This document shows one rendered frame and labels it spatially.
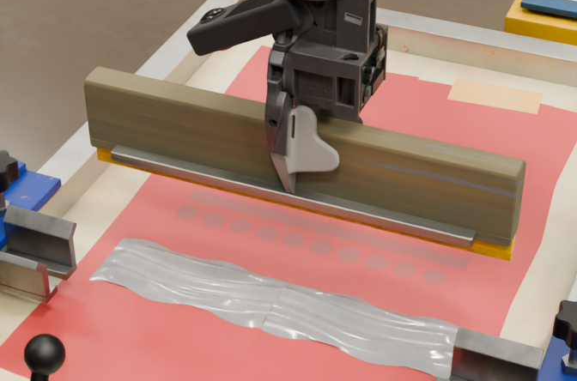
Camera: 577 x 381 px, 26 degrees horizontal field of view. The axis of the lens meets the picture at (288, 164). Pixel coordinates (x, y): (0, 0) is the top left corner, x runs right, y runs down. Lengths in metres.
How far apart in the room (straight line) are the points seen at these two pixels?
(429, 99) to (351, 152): 0.41
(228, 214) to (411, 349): 0.27
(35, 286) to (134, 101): 0.19
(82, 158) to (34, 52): 2.21
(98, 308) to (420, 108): 0.48
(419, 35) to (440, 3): 2.19
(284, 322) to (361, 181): 0.16
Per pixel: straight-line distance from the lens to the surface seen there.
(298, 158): 1.07
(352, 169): 1.08
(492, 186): 1.04
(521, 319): 1.18
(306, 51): 1.01
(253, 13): 1.02
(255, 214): 1.28
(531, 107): 1.47
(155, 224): 1.28
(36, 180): 1.28
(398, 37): 1.55
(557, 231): 1.29
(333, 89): 1.02
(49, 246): 1.19
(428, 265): 1.23
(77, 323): 1.17
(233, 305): 1.17
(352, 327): 1.15
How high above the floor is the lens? 1.74
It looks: 35 degrees down
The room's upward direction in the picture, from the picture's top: straight up
